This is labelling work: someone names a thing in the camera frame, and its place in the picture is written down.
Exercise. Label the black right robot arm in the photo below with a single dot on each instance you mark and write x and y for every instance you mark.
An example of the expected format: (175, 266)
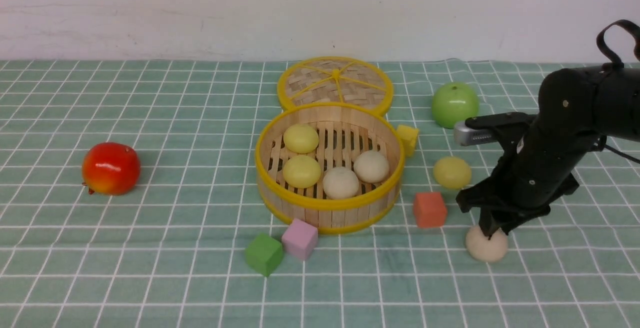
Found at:
(579, 108)

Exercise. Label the orange cube block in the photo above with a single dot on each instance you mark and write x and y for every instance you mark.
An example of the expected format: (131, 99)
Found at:
(429, 210)

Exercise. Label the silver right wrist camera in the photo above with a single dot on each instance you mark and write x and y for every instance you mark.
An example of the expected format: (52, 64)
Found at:
(466, 136)

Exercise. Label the yellow bun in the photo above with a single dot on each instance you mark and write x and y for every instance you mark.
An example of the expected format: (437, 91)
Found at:
(301, 138)
(452, 173)
(301, 172)

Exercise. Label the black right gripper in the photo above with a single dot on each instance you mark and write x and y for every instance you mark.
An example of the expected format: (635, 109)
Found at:
(533, 172)

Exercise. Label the woven bamboo steamer lid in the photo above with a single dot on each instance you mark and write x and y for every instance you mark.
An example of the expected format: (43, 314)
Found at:
(335, 79)

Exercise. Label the green cube block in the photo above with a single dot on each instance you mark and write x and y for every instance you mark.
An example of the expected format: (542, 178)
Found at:
(264, 254)

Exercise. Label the white bun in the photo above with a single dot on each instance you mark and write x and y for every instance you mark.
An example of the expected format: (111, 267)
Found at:
(486, 249)
(371, 167)
(340, 183)

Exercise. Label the green checkered tablecloth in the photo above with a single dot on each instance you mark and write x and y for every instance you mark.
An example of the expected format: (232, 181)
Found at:
(170, 252)

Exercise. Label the yellow cube block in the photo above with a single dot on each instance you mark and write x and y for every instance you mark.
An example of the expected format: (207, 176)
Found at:
(409, 138)

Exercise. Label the green apple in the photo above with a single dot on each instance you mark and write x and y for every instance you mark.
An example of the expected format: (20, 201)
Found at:
(454, 102)

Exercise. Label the bamboo steamer tray yellow rim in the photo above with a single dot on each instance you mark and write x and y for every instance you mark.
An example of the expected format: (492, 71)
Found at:
(344, 131)

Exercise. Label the pink cube block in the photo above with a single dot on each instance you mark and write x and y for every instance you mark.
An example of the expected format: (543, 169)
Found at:
(300, 239)

